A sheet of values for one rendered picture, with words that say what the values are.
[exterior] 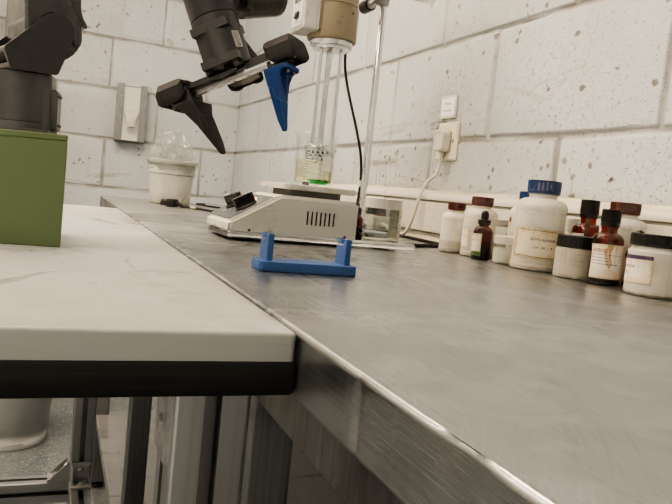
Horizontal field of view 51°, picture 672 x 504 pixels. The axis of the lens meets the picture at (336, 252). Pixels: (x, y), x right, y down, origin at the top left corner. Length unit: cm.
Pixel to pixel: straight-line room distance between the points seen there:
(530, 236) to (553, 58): 44
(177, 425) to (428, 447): 18
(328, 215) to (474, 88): 62
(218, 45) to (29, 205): 29
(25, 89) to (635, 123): 85
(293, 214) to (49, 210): 40
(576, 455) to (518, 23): 127
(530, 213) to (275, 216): 36
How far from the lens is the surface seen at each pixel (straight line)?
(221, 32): 87
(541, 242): 102
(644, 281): 87
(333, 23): 147
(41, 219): 73
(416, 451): 28
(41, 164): 73
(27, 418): 266
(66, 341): 37
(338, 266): 69
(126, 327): 38
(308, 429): 49
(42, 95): 80
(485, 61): 154
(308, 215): 103
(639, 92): 118
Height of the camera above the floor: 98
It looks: 5 degrees down
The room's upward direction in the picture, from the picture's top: 6 degrees clockwise
